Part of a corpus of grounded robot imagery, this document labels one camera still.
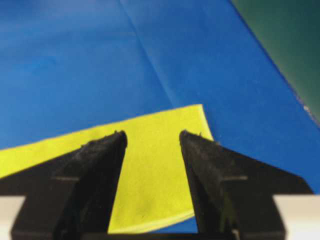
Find blue table cloth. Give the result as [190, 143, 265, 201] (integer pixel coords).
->
[0, 0, 320, 233]

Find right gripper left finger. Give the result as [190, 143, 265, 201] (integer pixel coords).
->
[0, 131, 128, 240]

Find yellow-green microfiber towel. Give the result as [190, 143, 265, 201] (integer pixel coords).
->
[0, 104, 213, 234]

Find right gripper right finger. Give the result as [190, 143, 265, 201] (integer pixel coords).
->
[179, 130, 313, 240]

